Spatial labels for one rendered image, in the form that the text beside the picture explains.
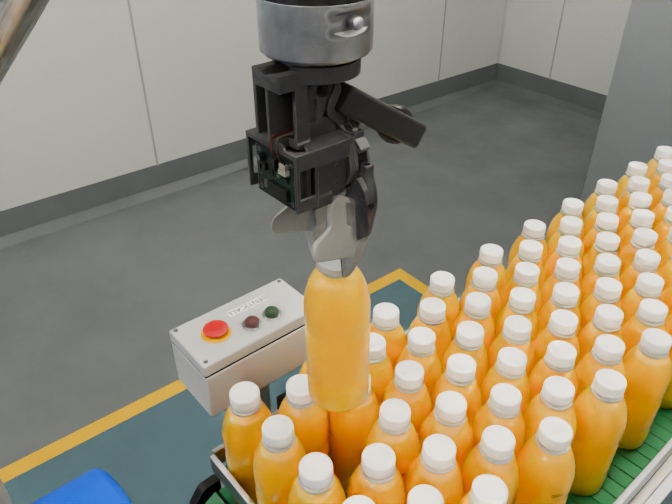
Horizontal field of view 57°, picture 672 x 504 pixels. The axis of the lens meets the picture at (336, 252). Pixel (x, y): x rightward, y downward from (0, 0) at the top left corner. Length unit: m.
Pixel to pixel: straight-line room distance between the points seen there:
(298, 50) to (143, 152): 3.16
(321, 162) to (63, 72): 2.89
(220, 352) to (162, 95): 2.77
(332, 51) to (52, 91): 2.93
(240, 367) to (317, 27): 0.56
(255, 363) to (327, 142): 0.48
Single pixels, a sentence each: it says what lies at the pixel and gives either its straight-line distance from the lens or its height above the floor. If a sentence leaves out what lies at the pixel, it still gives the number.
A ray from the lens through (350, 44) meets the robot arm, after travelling 0.48.
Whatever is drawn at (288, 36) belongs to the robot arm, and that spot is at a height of 1.57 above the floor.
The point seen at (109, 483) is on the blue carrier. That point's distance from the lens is 0.61.
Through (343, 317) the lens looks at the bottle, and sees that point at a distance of 0.62.
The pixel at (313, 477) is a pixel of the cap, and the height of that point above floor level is 1.11.
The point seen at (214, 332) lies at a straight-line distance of 0.89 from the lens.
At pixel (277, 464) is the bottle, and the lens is 0.78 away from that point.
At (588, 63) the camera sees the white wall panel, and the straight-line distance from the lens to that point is 4.98.
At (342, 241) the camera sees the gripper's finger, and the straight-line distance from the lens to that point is 0.56.
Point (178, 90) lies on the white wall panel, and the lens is 3.59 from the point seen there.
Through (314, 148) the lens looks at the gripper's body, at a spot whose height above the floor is 1.49.
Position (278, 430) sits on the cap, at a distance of 0.77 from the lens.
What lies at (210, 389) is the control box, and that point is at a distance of 0.89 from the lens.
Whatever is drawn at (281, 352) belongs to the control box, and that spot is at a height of 1.05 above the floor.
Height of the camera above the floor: 1.69
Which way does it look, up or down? 34 degrees down
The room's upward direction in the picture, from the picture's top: straight up
